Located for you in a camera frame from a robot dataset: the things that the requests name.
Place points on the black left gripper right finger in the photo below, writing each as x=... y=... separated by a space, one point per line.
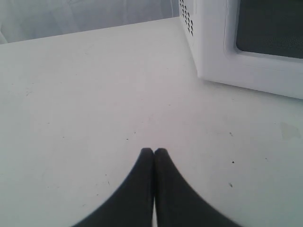
x=177 y=204

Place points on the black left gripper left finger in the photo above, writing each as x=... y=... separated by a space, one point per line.
x=131 y=205

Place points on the white microwave door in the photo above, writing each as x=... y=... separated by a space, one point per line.
x=255 y=44

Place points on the white microwave oven body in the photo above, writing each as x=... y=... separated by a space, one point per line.
x=187 y=15

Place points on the white curtain backdrop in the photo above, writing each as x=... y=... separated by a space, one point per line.
x=31 y=19

